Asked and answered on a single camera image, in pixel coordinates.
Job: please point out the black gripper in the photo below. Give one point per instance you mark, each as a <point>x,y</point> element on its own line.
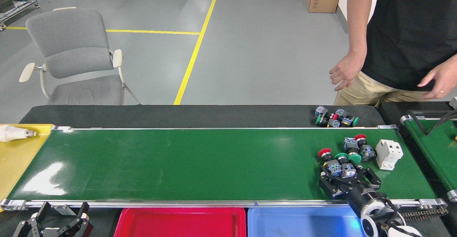
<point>366,197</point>

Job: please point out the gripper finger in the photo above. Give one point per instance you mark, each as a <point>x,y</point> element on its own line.
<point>82,228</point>
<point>32,228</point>

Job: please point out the green push button switch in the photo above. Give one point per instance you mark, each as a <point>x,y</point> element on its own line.
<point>351,143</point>
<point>348,170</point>
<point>342,112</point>
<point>323,122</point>

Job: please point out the person's right forearm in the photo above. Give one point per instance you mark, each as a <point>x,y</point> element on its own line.
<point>358,23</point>

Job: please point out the yellow plastic tray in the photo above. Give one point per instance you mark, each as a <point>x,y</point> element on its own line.
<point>19,162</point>

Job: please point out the green feeder conveyor belt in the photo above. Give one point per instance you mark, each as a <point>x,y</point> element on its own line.
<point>437,147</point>

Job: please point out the long green conveyor belt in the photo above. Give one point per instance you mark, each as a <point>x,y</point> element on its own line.
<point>214,165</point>

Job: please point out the person's right hand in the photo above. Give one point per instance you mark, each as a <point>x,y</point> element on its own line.
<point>348,71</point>

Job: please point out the person's left hand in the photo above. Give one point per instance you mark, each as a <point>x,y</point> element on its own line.
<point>444,81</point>

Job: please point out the blue plastic bin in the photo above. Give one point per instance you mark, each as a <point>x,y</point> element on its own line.
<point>303,224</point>

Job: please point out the short black padded base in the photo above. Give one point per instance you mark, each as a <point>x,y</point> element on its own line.
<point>392,110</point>

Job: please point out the red plastic bin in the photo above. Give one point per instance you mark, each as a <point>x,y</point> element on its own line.
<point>178,224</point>

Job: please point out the white light bulb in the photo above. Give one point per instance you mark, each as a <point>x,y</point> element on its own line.
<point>10,133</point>

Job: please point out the long black padded base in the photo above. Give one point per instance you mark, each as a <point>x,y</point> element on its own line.
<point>178,115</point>

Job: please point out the person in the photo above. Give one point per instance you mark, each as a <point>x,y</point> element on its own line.
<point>410,33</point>

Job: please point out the grey office chair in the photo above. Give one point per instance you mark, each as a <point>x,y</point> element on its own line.
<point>69,37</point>

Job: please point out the dark grey box device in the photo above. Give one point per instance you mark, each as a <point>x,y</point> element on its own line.
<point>6,3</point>

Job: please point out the black guide frame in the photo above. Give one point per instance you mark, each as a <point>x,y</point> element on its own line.
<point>416,122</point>

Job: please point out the metal frame rack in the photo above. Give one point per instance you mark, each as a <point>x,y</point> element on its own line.
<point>16,12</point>

